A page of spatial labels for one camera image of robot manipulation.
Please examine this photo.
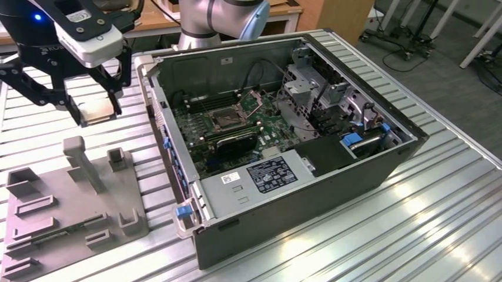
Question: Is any black graphics card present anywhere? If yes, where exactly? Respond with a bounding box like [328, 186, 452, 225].
[208, 132, 260, 173]

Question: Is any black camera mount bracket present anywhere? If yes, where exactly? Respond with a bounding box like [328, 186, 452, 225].
[51, 0, 115, 42]

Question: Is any black wheeled stand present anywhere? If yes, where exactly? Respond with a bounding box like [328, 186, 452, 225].
[361, 0, 437, 61]

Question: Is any black looped wire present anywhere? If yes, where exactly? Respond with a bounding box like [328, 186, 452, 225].
[241, 59, 293, 92]

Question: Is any white table leg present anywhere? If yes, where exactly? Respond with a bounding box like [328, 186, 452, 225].
[459, 17, 502, 70]

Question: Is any silver CPU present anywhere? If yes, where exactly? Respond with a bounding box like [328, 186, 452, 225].
[78, 98, 119, 126]

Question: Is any wooden desk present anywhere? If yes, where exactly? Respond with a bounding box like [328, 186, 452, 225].
[123, 0, 306, 55]

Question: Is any green motherboard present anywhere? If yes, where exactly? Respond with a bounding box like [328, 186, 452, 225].
[173, 89, 300, 180]

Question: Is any grey parts rack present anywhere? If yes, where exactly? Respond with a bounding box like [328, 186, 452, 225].
[3, 136, 153, 280]

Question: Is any CPU socket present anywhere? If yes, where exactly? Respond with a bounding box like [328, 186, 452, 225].
[210, 107, 246, 133]

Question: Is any grey metal drive cage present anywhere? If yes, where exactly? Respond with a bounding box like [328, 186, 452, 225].
[282, 46, 354, 103]

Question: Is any white open carton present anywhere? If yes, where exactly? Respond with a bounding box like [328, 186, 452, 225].
[157, 0, 184, 22]

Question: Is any metal socket cover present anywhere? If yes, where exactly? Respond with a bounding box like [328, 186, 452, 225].
[244, 89, 269, 114]

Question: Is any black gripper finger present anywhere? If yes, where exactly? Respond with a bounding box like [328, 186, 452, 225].
[0, 60, 89, 127]
[89, 43, 133, 115]

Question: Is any blue disk carrier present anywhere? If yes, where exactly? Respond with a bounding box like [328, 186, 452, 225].
[340, 132, 362, 147]

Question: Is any black RAM slot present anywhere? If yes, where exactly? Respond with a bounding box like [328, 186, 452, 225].
[186, 97, 244, 109]
[184, 90, 241, 102]
[188, 100, 244, 112]
[185, 93, 242, 106]

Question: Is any green RAM stick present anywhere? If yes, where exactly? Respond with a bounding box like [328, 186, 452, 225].
[31, 215, 107, 245]

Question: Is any black open PC case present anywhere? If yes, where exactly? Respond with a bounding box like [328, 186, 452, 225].
[133, 29, 429, 270]

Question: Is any grey power supply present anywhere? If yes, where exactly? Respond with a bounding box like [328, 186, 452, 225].
[200, 149, 317, 220]

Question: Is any black camera cable plug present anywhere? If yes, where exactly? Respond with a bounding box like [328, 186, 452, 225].
[105, 10, 144, 33]

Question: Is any brown wooden cabinet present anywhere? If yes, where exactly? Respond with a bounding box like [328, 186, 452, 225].
[302, 0, 374, 46]

